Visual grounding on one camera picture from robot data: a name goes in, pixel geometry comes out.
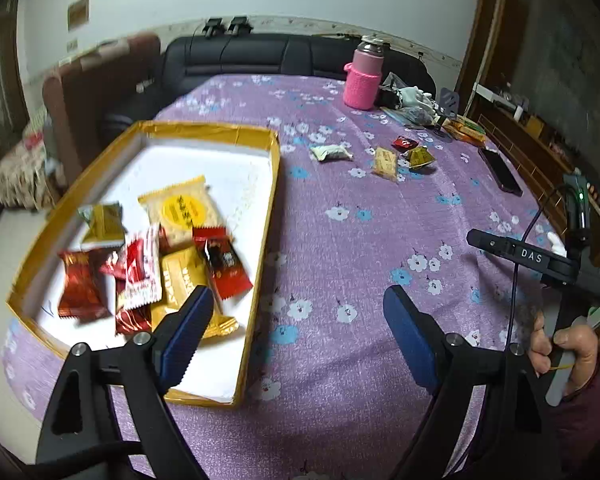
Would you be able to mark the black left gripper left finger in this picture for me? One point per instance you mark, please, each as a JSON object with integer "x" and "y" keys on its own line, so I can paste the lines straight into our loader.
{"x": 108, "y": 405}

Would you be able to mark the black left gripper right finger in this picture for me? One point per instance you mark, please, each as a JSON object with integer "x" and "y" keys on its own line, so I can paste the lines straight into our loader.
{"x": 514, "y": 438}

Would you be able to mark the dark red foil snack bag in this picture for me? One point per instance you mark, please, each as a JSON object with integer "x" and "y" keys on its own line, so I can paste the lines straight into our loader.
{"x": 82, "y": 297}

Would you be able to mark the white red snack packet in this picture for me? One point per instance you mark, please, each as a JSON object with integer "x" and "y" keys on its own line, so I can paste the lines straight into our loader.
{"x": 143, "y": 283}

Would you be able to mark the red black candy packet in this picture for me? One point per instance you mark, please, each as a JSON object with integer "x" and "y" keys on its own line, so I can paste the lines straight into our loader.
{"x": 227, "y": 274}

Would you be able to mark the large yellow cracker packet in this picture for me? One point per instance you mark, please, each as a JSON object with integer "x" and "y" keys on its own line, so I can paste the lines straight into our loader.
{"x": 179, "y": 209}

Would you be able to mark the green yellow snack packet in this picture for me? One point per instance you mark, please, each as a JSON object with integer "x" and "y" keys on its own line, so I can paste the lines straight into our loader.
{"x": 419, "y": 157}

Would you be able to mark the plain yellow snack packet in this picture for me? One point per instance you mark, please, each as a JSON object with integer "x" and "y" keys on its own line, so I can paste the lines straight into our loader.
{"x": 182, "y": 272}

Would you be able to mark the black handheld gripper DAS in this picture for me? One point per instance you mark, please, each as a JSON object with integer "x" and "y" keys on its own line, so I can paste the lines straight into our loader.
{"x": 573, "y": 277}

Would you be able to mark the yellow cardboard box tray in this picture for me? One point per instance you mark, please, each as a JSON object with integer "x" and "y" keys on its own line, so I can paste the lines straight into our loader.
{"x": 240, "y": 164}

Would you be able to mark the black smartphone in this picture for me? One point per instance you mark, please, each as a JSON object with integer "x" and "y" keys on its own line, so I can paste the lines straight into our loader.
{"x": 500, "y": 172}

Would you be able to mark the patterned blanket bed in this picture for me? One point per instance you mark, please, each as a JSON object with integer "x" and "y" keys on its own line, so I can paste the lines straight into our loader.
{"x": 31, "y": 175}

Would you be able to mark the wooden cabinet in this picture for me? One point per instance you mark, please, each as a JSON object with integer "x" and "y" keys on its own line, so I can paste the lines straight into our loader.
{"x": 536, "y": 151}

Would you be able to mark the purple floral tablecloth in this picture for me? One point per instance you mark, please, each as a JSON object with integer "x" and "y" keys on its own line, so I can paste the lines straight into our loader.
{"x": 328, "y": 394}

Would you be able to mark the beige cracker packet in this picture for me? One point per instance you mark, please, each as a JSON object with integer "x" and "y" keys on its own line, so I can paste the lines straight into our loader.
{"x": 384, "y": 163}

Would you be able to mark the small red candy packet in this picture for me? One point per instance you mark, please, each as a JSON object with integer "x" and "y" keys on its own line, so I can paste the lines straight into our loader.
{"x": 403, "y": 144}

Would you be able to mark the orange snack boxes stack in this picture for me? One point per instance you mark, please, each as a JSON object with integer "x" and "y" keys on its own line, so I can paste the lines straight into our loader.
{"x": 465, "y": 130}

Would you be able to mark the pale green candy packet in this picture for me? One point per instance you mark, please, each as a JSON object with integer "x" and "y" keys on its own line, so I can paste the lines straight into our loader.
{"x": 323, "y": 153}

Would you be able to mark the black phone stand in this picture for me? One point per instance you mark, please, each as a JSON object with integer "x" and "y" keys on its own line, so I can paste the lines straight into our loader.
{"x": 449, "y": 102}

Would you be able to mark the white grey cloth pile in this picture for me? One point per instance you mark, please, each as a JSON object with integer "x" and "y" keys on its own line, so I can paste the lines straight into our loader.
{"x": 408, "y": 105}

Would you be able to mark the brown armchair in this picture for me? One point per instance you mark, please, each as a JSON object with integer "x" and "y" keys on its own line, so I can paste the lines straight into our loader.
{"x": 78, "y": 93}

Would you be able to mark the pink sleeved thermos bottle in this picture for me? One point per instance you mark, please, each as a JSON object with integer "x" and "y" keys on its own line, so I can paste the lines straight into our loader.
{"x": 364, "y": 74}

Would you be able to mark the black leather sofa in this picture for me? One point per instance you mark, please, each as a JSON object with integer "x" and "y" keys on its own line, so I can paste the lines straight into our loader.
{"x": 188, "y": 62}

